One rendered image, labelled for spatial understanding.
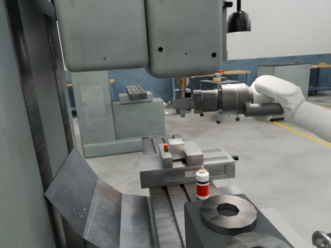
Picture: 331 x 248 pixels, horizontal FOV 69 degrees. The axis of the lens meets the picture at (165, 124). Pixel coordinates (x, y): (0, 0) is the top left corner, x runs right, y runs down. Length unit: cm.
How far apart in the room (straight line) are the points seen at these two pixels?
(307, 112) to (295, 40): 818
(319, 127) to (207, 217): 38
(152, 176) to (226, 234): 51
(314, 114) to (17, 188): 67
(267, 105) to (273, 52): 776
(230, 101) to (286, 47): 803
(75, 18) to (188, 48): 26
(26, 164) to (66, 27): 30
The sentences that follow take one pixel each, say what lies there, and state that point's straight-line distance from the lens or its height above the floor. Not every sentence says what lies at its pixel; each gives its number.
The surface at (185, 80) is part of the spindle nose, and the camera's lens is 69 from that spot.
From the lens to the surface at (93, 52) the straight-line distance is 57.
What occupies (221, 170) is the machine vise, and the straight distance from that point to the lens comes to 92.
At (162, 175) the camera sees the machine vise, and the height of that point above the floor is 96.
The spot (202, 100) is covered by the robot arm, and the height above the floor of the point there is 124.
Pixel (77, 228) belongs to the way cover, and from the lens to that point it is 69.
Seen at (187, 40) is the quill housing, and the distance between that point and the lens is 61.
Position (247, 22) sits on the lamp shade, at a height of 145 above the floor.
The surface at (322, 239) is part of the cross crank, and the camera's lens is 120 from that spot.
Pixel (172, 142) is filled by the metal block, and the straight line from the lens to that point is 89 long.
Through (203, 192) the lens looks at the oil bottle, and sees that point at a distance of 80.
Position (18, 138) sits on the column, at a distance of 55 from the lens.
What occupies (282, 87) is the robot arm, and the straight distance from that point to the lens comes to 69.
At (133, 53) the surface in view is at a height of 137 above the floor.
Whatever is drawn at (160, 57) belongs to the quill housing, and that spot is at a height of 136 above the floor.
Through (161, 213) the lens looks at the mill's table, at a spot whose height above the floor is 92.
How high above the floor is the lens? 136
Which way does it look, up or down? 15 degrees down
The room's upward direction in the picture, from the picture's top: 4 degrees counter-clockwise
